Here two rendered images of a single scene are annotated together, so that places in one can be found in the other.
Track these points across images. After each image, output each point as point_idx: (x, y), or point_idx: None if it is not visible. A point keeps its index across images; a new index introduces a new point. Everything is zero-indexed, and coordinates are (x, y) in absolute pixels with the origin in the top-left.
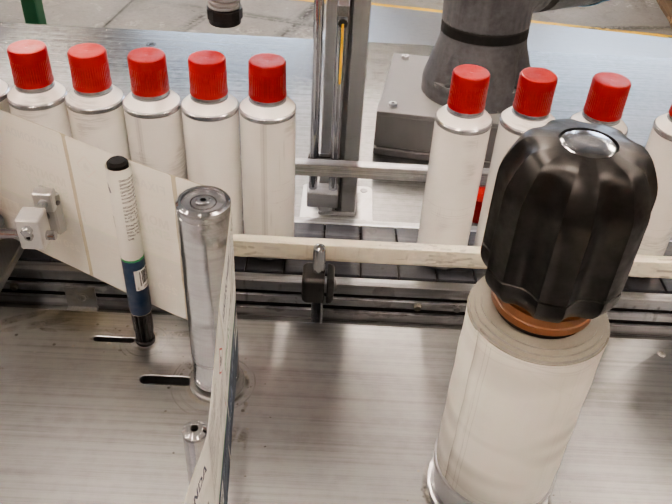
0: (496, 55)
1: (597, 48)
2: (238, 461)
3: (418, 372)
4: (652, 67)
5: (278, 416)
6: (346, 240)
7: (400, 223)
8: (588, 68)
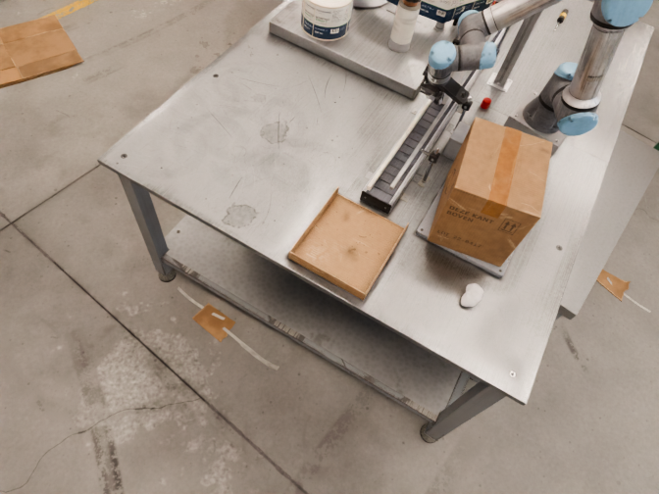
0: (536, 98)
1: (598, 217)
2: (420, 24)
3: (428, 51)
4: (574, 222)
5: (427, 31)
6: None
7: (477, 73)
8: (577, 198)
